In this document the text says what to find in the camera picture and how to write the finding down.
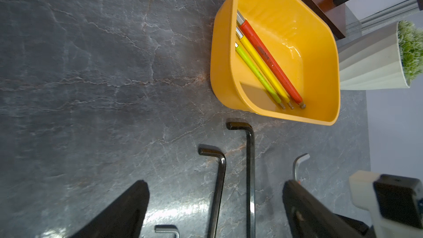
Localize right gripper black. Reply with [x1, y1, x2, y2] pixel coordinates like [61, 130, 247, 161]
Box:
[337, 214, 370, 236]

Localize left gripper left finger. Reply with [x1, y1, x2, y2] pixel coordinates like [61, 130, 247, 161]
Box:
[72, 180, 150, 238]

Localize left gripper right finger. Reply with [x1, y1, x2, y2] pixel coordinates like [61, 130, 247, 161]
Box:
[282, 180, 362, 238]

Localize orange hex key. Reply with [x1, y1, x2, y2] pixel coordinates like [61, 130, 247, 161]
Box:
[293, 153, 310, 184]

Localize long black hex key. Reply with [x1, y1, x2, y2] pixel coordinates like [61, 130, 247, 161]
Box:
[226, 122, 256, 238]

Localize green hex key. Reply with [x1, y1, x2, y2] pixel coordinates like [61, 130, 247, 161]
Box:
[235, 43, 286, 110]

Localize yellow hex key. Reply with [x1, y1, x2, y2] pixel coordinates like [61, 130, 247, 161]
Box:
[235, 27, 294, 110]

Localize yellow plastic storage box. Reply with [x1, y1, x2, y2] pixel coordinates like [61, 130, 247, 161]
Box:
[210, 0, 340, 126]

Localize red hex key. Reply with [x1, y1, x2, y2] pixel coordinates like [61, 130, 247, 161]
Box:
[236, 11, 306, 109]

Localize short black hex key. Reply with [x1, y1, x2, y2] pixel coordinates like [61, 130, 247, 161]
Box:
[198, 147, 226, 238]

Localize white pot green plant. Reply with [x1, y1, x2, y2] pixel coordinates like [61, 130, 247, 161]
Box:
[338, 21, 423, 90]

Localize aluminium frame profiles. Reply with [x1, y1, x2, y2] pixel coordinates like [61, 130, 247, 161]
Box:
[345, 0, 420, 38]

